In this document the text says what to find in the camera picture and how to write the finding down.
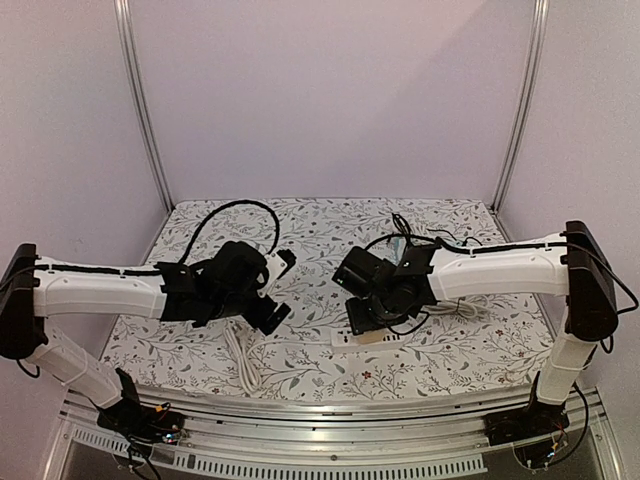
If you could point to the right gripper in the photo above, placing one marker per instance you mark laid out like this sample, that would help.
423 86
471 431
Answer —
351 298

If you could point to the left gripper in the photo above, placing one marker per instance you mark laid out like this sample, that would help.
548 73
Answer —
276 317

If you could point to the teal blue power strip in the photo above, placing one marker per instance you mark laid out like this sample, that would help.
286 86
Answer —
398 247

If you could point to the white power strip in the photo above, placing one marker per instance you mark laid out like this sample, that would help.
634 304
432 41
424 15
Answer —
343 341

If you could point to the beige charger plug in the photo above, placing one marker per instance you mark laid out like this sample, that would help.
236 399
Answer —
371 337

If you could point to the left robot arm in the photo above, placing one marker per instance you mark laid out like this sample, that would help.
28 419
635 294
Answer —
34 289

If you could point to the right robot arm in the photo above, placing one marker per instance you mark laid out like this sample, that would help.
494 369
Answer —
569 264

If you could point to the floral table cloth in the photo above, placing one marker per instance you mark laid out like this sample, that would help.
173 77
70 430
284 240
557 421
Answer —
485 343

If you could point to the aluminium front rail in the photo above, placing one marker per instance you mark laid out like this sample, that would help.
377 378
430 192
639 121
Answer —
438 437

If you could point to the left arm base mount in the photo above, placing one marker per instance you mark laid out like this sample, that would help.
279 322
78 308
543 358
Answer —
135 421

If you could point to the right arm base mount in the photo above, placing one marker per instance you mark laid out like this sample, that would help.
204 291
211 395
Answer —
536 418

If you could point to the right aluminium frame post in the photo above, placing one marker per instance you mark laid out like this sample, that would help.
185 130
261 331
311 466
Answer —
531 69

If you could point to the aluminium frame post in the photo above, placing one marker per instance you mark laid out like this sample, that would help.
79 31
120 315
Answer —
141 109
531 69

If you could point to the left aluminium frame post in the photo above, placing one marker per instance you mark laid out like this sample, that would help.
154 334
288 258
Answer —
141 109

